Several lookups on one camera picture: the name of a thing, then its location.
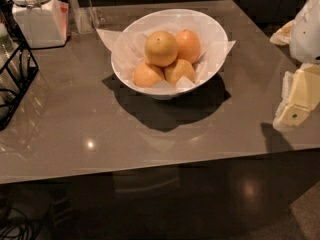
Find clear acrylic stand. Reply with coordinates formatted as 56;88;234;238
68;0;99;34

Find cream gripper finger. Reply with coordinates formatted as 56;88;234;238
270;20;294;46
273;63;320;132

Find white ceramic bowl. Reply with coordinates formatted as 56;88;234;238
110;8;230;101

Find black wire rack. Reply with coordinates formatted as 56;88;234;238
0;5;39;130

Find orange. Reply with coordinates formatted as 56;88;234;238
175;30;201;64
144;31;178;67
134;63;165;88
163;59;195;86

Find white ceramic lidded jar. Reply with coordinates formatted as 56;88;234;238
12;0;68;49

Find white paper bowl liner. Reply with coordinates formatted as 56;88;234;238
96;21;237;93

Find black floor cables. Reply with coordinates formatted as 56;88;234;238
0;197;54;240

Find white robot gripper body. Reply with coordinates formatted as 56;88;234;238
289;0;320;64

